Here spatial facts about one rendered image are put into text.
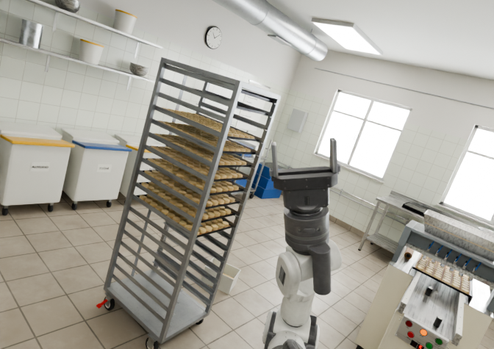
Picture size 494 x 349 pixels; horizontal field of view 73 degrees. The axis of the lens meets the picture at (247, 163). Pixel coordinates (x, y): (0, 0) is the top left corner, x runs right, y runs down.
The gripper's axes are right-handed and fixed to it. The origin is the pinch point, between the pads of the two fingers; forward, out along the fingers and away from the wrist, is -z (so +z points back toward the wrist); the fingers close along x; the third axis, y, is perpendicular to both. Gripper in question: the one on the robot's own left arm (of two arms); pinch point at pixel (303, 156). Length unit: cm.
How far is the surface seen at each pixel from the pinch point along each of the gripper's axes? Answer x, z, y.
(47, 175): -224, 78, -236
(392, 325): 59, 143, -102
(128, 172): -180, 107, -315
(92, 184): -202, 103, -270
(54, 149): -213, 53, -241
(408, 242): 97, 135, -175
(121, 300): -117, 137, -127
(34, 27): -215, -58, -265
